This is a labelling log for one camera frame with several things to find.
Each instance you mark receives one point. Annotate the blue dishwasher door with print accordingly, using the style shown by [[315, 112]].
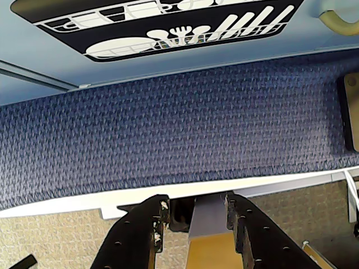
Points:
[[56, 56]]

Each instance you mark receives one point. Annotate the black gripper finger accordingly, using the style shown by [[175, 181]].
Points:
[[263, 241], [131, 238]]

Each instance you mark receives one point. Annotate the blue woven mat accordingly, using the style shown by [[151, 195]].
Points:
[[179, 134]]

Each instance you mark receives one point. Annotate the gray square bar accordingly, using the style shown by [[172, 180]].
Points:
[[209, 218]]

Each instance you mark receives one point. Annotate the black flat bar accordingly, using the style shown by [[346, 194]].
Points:
[[19, 263]]

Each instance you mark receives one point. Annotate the beige board with black edge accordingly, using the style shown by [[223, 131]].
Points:
[[352, 112]]

